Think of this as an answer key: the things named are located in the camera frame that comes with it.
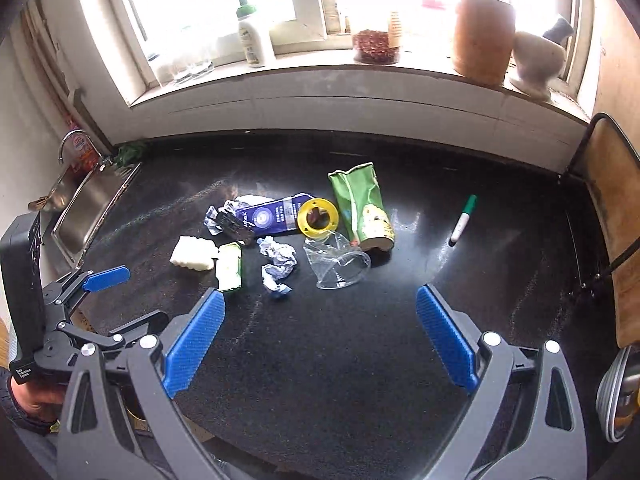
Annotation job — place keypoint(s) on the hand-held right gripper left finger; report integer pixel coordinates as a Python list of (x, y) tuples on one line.
[(195, 345)]

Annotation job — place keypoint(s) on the white foam block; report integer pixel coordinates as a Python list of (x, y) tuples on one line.
[(192, 254)]

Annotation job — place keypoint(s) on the green capped marker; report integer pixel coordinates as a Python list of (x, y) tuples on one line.
[(462, 220)]

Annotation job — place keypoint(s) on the grey pestle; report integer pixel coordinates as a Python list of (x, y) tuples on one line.
[(559, 29)]

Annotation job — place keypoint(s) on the person's left forearm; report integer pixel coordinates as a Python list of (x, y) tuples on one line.
[(25, 435)]

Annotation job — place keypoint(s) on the white stone mortar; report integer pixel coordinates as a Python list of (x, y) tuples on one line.
[(537, 62)]

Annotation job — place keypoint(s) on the blue packet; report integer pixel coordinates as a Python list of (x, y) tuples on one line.
[(270, 217)]

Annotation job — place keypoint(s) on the green cloth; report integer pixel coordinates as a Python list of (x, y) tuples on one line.
[(131, 152)]

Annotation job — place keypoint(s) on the stack of grey plates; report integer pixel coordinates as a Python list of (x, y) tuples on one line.
[(612, 395)]

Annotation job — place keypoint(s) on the black wrapper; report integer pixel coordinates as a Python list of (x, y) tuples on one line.
[(235, 227)]

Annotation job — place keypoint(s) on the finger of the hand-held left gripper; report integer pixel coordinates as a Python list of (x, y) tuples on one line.
[(107, 277), (135, 322)]

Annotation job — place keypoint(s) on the white window frame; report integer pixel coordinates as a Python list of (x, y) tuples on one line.
[(320, 10)]

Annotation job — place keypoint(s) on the steel sink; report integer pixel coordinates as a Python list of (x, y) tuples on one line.
[(92, 205)]

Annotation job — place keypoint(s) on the white bottle green cap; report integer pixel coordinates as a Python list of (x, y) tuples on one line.
[(255, 35)]

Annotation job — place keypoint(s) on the jar of red dried food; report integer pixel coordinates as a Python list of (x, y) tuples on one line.
[(376, 47)]

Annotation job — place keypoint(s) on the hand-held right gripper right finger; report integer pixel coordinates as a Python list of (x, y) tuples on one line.
[(445, 340)]

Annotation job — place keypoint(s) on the red label bottle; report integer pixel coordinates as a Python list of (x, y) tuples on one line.
[(85, 155)]

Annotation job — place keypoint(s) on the green snack bag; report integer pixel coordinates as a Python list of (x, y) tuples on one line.
[(362, 205)]

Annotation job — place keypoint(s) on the yellow tape roll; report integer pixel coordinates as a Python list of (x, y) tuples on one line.
[(305, 221)]

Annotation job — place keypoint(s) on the clear drinking glass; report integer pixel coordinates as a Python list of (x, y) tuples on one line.
[(192, 62)]

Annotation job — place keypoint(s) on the green white sponge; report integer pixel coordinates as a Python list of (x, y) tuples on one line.
[(229, 267)]

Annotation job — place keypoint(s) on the wooden canister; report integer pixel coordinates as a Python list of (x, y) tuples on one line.
[(482, 40)]

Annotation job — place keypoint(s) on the chrome faucet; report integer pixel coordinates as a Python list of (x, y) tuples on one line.
[(67, 140)]

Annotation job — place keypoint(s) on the person's left hand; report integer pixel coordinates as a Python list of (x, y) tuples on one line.
[(37, 400)]

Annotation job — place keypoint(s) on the clear plastic cup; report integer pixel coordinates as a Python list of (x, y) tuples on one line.
[(340, 266)]

